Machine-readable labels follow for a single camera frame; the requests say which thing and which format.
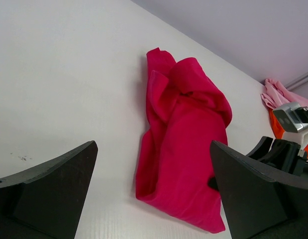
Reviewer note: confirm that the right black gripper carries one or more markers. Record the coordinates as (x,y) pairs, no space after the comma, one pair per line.
(278,153)

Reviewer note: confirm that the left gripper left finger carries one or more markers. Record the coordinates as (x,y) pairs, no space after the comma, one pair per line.
(46,201)

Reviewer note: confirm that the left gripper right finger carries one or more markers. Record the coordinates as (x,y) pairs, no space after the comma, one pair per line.
(260,202)

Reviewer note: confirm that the magenta t shirt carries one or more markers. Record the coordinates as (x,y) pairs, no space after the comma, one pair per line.
(186,112)

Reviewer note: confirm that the orange t shirt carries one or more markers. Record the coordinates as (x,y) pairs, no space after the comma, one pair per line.
(277,128)

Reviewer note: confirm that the pink t shirt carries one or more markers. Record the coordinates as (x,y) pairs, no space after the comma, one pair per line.
(275,94)

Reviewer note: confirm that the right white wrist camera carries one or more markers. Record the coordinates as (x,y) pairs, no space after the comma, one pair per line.
(294,120)

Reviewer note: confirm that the right aluminium frame post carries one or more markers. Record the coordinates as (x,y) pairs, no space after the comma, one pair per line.
(298,82)

